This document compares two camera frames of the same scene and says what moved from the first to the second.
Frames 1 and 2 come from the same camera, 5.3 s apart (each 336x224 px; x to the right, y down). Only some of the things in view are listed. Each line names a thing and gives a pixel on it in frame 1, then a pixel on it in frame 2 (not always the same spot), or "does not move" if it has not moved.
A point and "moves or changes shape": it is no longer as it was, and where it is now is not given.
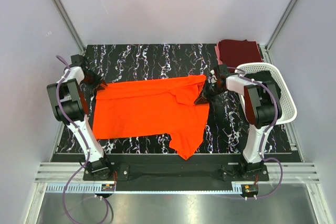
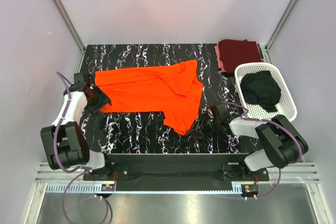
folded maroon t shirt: [234, 53] does not move
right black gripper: [201, 99] → [200, 130]
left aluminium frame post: [62, 11] does not move
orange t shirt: [142, 108] moves or changes shape
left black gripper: [96, 85] → [103, 99]
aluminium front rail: [61, 173] does not move
